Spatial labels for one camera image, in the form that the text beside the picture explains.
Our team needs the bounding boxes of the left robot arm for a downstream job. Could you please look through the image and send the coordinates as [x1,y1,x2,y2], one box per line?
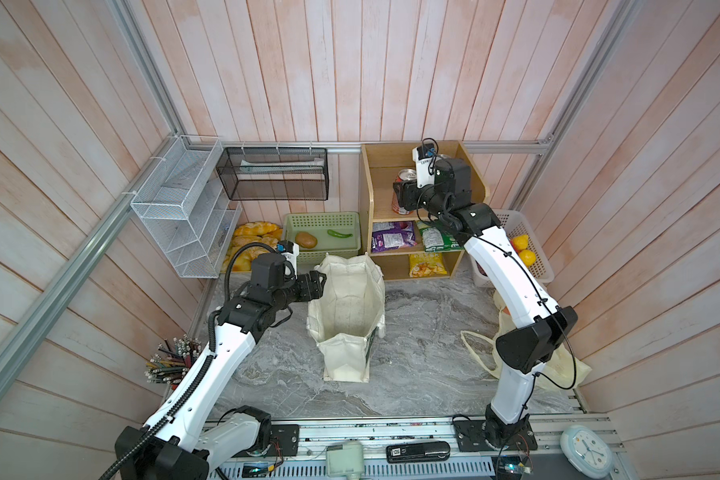
[102,248,327,479]

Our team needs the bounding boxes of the purple snack bag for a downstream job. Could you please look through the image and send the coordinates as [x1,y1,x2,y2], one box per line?
[371,221,417,253]

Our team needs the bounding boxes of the green chili pepper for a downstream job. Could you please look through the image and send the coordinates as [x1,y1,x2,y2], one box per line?
[327,229,353,239]

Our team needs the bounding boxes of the white adapter box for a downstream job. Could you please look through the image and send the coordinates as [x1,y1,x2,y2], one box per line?
[326,441,365,480]

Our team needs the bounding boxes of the green plastic basket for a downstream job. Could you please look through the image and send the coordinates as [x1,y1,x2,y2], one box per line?
[283,212,362,267]

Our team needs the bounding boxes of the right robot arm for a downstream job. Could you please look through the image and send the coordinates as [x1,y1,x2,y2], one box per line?
[393,157,578,448]

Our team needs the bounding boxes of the white wire rack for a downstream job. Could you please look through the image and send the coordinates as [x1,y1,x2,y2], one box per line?
[131,135,240,279]

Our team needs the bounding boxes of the brown potato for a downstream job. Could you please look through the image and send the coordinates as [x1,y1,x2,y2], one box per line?
[294,231,318,249]

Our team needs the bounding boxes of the cream canvas tote bag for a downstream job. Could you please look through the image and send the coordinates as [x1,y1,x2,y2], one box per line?
[307,254,386,383]

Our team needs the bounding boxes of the yellow plastic grocery bag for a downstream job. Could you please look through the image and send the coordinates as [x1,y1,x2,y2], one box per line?
[460,292,592,390]

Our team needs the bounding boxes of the yellow snack bag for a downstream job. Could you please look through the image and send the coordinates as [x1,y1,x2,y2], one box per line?
[408,252,448,278]

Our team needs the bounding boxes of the black mesh wall basket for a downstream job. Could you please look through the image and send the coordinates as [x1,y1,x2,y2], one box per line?
[216,146,330,201]

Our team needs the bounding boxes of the black barcode scanner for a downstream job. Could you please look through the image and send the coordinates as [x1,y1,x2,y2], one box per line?
[385,441,451,464]

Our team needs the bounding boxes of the red soda can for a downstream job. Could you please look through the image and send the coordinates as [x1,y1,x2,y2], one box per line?
[392,169,419,215]

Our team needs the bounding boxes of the green snack bag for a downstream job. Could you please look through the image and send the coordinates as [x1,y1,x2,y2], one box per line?
[416,221,462,252]

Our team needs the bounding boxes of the white fruit basket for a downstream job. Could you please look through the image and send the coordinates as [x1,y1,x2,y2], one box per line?
[464,209,554,290]

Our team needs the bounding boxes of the pile of bread buns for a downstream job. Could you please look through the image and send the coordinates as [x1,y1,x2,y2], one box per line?
[221,221,282,273]

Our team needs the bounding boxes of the wooden shelf unit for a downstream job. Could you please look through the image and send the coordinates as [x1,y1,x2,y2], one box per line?
[358,140,489,281]

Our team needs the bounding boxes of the yellow lemon toy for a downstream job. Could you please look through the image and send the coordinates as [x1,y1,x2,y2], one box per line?
[518,249,537,268]

